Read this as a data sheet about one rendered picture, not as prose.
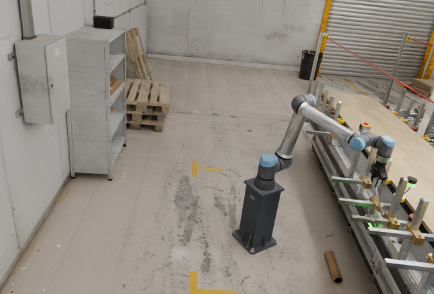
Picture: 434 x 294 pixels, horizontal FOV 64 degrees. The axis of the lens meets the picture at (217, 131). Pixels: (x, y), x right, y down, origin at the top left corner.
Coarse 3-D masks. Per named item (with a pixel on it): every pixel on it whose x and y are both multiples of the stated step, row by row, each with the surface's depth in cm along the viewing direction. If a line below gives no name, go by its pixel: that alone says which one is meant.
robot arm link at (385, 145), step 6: (384, 138) 228; (390, 138) 229; (378, 144) 231; (384, 144) 228; (390, 144) 226; (378, 150) 232; (384, 150) 228; (390, 150) 228; (384, 156) 230; (390, 156) 231
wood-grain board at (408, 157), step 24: (336, 96) 472; (360, 96) 484; (360, 120) 392; (384, 120) 400; (408, 144) 341; (408, 168) 292; (432, 168) 297; (408, 192) 256; (432, 192) 259; (432, 216) 230
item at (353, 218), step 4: (352, 216) 227; (356, 216) 228; (360, 216) 228; (364, 216) 229; (352, 220) 228; (356, 220) 227; (360, 220) 227; (364, 220) 227; (368, 220) 227; (372, 220) 227; (376, 220) 227; (380, 220) 227; (384, 220) 227; (388, 220) 227; (400, 220) 229; (384, 224) 228; (388, 224) 227; (400, 224) 227; (404, 224) 227
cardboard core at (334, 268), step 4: (328, 252) 308; (332, 252) 309; (328, 256) 305; (332, 256) 304; (328, 260) 301; (332, 260) 299; (328, 264) 299; (332, 264) 295; (336, 264) 295; (332, 268) 292; (336, 268) 291; (332, 272) 289; (336, 272) 287; (332, 276) 288; (336, 276) 283; (340, 276) 284; (336, 280) 288; (340, 280) 286
